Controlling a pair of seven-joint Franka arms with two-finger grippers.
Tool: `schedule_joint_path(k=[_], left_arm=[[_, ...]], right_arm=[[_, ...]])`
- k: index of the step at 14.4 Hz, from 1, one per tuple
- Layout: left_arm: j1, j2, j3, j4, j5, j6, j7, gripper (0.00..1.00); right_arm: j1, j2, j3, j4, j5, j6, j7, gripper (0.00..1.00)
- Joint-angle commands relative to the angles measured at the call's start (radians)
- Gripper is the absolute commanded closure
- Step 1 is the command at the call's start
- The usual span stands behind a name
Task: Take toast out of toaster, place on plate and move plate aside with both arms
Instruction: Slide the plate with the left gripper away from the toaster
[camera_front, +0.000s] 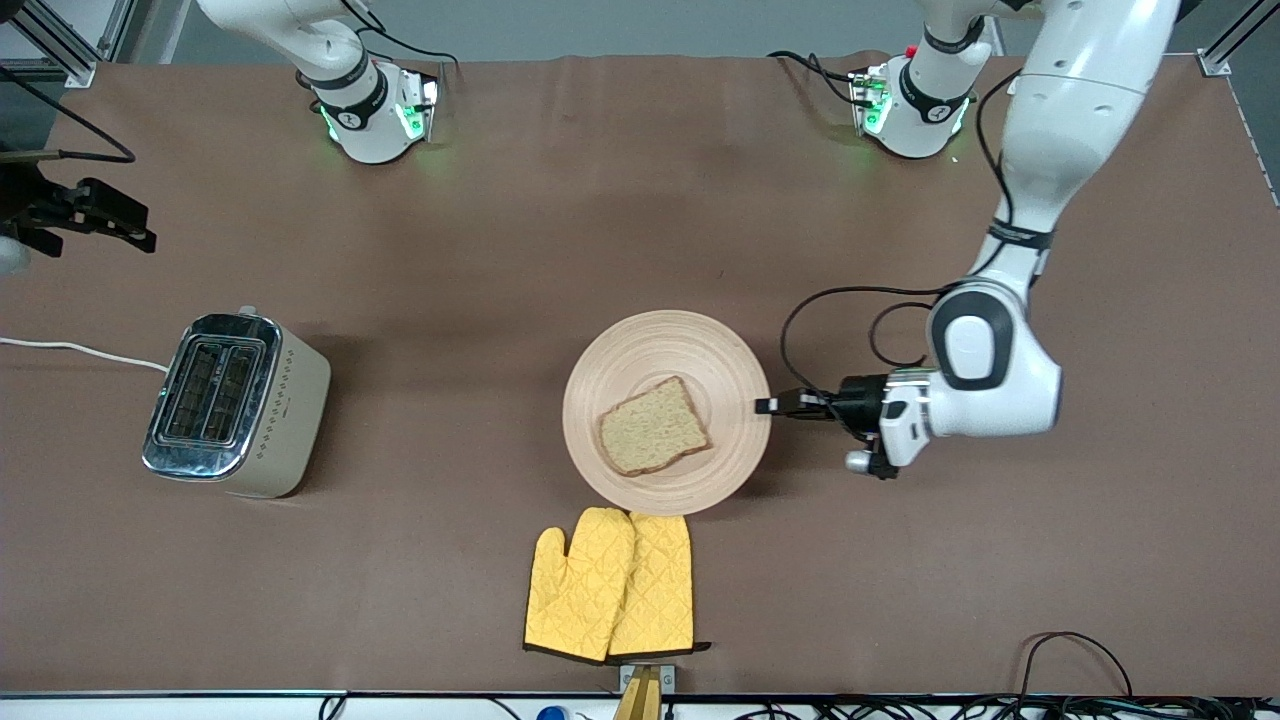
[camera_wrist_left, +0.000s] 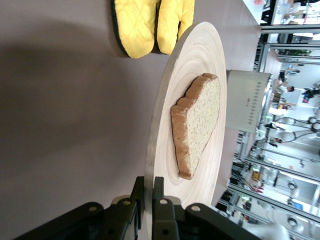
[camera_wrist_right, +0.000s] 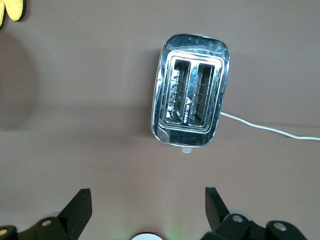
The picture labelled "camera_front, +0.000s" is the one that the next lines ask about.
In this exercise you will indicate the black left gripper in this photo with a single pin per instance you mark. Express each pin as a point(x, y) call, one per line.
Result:
point(858, 399)

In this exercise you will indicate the aluminium frame profile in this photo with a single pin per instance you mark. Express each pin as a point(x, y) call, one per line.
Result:
point(1215, 62)
point(75, 72)

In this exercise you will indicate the round wooden plate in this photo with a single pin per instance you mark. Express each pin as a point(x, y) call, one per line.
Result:
point(660, 345)

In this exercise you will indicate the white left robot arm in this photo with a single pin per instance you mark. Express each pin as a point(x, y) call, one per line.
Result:
point(1080, 100)

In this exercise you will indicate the yellow quilted oven mitt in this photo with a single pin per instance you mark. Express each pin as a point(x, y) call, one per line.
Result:
point(660, 580)
point(585, 590)

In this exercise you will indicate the blue round object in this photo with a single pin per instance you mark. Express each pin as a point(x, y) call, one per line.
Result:
point(552, 714)

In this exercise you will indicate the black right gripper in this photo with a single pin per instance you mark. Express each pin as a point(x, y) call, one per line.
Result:
point(30, 203)

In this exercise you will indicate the brown toast slice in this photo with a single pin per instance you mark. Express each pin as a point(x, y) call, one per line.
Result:
point(655, 430)

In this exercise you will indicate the small metal bracket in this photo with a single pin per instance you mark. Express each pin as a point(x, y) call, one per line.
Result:
point(668, 680)

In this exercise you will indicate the silver beige toaster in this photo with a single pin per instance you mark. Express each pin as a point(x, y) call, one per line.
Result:
point(290, 420)

